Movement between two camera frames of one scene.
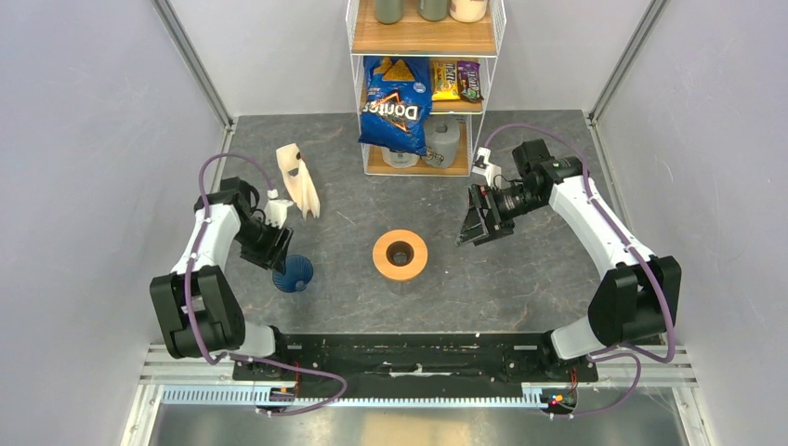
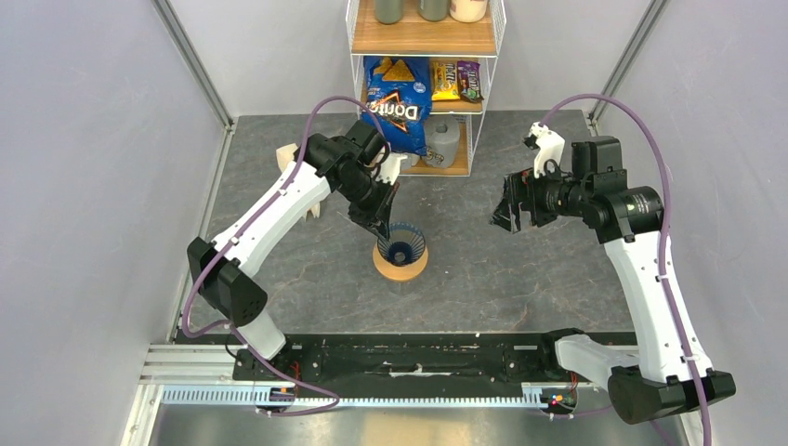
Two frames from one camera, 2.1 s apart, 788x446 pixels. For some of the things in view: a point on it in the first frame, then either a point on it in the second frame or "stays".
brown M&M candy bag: [468, 74] stays
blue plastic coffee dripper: [298, 274] → [405, 246]
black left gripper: [270, 256] → [377, 219]
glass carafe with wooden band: [401, 287] stays
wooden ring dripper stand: [400, 255] stays
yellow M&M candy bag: [444, 82] stays
